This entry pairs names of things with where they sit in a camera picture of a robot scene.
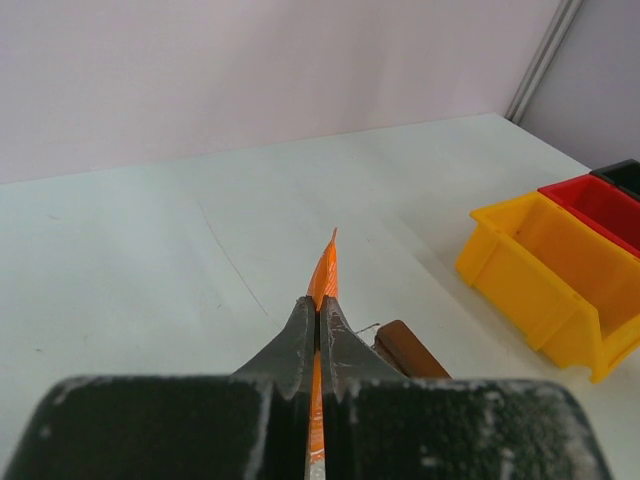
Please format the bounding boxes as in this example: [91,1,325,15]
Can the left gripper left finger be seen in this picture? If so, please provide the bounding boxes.
[9,297,316,479]

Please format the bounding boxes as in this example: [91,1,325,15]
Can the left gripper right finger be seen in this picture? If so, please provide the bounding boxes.
[319,297,611,479]

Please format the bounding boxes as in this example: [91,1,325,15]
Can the brown wooden block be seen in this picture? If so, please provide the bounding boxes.
[373,320,451,379]

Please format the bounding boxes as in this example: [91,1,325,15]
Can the clear plastic tray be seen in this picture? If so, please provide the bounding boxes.
[355,322,389,361]

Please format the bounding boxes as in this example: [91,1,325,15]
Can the yellow plastic bin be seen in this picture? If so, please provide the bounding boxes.
[456,192,639,383]

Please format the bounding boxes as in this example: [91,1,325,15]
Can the red plastic bin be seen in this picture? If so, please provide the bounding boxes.
[538,174,639,257]

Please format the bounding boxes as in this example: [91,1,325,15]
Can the black plastic bin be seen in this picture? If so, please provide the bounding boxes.
[590,159,640,201]

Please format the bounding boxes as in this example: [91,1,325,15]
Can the right aluminium frame post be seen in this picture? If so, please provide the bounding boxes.
[505,0,585,125]

